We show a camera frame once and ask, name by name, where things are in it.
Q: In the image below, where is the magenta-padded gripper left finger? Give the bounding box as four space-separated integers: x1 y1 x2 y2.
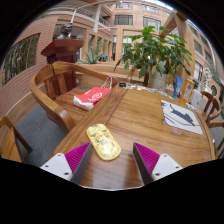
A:
39 142 93 185

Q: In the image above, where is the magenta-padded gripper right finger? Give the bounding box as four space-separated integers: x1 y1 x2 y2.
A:
132 142 184 185

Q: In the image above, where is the yellow computer mouse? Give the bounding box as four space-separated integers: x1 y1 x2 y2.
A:
86 123 122 162

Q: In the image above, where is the white cat-print mouse pad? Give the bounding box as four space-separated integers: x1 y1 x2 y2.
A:
160 99 204 136

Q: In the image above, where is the clear plastic packet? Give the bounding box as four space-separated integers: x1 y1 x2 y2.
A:
186 102 198 111

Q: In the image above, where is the red and white bag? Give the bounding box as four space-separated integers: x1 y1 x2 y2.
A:
72 76 114 112

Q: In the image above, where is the blue tube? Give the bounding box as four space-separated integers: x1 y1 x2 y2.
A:
173 75 184 100

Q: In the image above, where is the bunch of keys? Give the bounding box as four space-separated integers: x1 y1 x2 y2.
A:
118 81 136 90

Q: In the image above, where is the wooden planter with plants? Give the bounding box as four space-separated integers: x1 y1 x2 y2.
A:
75 61 134 88

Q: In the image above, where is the green potted plant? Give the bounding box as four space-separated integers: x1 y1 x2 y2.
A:
113 25 194 93

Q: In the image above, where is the dark bust statue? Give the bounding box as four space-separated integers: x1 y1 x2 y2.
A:
56 22 74 40

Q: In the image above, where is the dark red wooden pedestal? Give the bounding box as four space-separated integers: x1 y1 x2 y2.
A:
40 38 85 94

